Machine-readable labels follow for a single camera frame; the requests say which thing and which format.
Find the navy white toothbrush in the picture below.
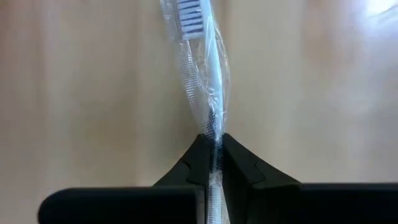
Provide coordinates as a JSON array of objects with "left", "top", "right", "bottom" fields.
[{"left": 159, "top": 0, "right": 231, "bottom": 224}]

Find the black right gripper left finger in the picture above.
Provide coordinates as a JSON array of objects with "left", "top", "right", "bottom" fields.
[{"left": 37, "top": 133, "right": 216, "bottom": 224}]

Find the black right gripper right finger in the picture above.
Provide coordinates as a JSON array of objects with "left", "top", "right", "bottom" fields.
[{"left": 221, "top": 133, "right": 398, "bottom": 224}]

